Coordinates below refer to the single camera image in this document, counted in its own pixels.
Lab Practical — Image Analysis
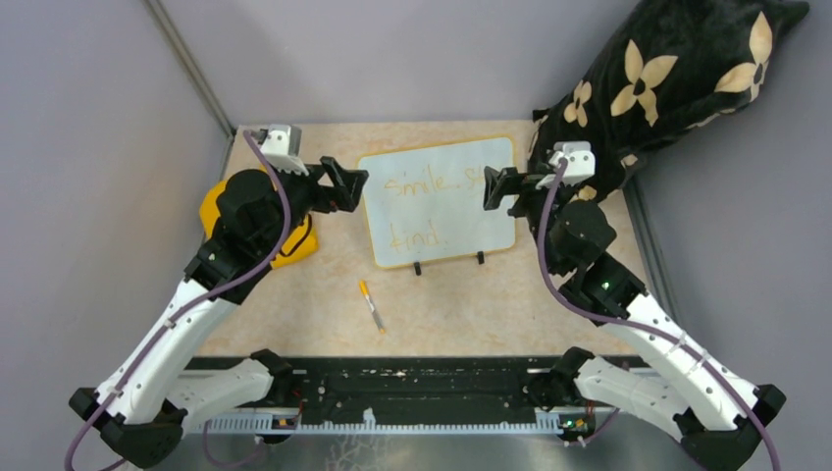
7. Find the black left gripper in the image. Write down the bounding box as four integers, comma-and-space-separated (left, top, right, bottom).
261, 154, 369, 256

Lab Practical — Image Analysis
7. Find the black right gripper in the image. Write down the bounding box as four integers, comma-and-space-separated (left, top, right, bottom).
484, 162, 576, 275

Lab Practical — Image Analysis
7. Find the white board yellow frame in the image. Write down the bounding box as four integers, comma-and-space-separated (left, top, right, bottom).
357, 135, 516, 269

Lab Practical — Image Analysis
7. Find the white marker pen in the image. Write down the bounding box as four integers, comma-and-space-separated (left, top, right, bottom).
358, 280, 387, 334

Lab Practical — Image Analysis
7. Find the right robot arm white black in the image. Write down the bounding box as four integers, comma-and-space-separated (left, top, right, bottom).
484, 168, 786, 470

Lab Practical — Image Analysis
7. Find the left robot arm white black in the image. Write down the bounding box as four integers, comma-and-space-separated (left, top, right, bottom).
70, 156, 369, 469

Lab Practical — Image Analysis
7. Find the yellow cloth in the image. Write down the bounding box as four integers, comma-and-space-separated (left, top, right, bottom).
198, 169, 319, 269

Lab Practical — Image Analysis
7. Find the black floral pillow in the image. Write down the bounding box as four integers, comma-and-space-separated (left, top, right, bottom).
528, 1, 810, 201

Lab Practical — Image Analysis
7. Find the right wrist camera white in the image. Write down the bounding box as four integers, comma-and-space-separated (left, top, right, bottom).
547, 141, 597, 186

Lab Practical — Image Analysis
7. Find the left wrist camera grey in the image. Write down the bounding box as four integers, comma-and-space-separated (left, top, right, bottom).
252, 124, 309, 176

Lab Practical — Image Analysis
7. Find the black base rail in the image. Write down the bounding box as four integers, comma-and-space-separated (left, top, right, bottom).
188, 354, 619, 445

